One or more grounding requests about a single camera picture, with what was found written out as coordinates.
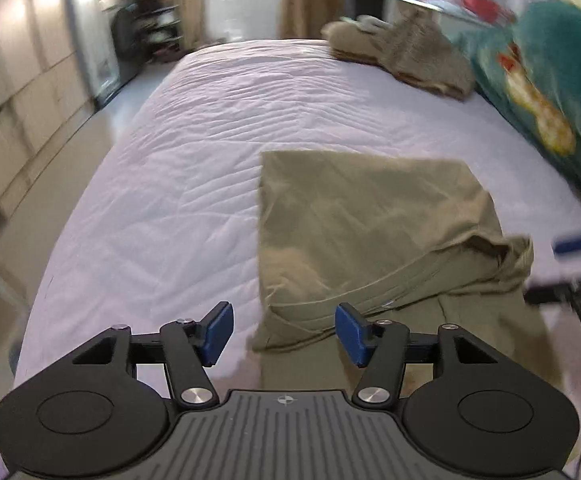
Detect olive green garment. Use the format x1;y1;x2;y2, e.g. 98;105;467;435
251;151;563;390

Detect lilac bed sheet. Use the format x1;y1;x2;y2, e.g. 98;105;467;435
16;40;581;390

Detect teal patterned quilt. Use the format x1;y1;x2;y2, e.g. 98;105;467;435
455;0;581;191

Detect brown fuzzy blanket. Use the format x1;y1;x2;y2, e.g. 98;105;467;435
376;10;475;101

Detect white side desk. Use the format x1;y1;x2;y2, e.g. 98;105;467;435
391;0;515;38

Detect tan folded cushion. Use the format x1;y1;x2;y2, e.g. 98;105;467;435
321;15;391;66

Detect black washing machine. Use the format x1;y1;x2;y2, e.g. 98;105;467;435
110;4;144;86

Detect beige wardrobe cabinets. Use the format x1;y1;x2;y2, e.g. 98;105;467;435
0;0;93;221

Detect black shoe rack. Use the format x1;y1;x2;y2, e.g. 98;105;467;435
135;0;185;63

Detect tan curtain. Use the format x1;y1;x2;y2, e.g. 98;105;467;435
278;0;343;39

